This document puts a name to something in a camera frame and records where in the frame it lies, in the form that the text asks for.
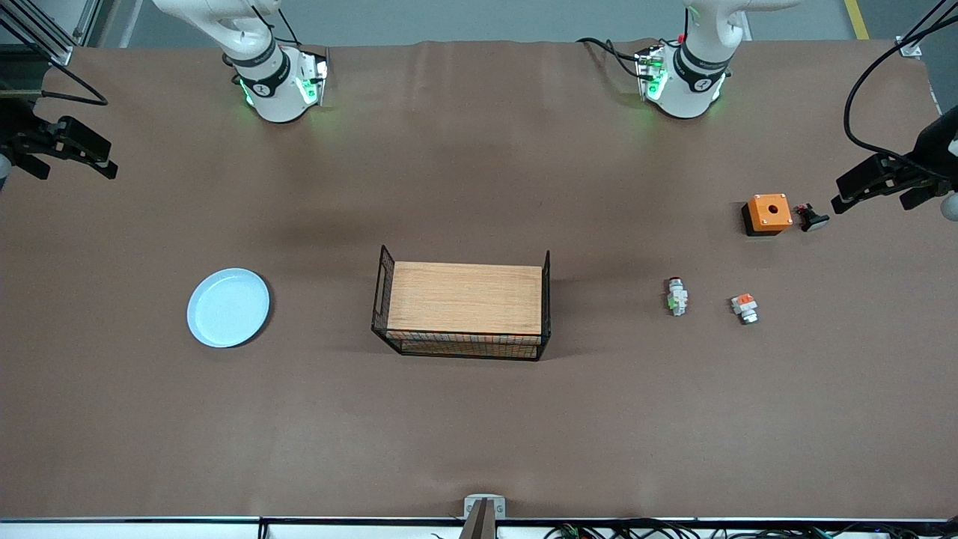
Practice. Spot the light blue round plate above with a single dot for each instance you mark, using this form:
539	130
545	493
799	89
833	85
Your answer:
228	307

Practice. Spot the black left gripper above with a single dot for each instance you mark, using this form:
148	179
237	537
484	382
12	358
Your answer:
930	150

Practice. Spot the orange white contact block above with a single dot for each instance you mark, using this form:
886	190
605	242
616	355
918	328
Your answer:
745	308

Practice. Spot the aluminium frame post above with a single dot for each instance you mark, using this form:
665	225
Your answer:
909	46
46	43

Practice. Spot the green white contact block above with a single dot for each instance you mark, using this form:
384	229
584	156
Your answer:
677	298

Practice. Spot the brown table cover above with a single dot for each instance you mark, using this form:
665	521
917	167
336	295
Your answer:
224	434

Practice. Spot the black push button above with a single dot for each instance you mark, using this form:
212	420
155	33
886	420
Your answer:
811	218

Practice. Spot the dark mounting post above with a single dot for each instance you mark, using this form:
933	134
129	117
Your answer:
479	528

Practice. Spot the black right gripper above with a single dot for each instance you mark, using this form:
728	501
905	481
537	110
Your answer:
16	125

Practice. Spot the wooden board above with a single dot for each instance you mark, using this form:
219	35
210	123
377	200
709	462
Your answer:
464	299

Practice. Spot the metal table edge bracket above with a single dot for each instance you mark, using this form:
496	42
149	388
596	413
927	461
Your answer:
484	505

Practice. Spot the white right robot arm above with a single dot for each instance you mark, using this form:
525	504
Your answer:
262	75

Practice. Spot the orange button box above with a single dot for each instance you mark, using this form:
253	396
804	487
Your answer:
768	212

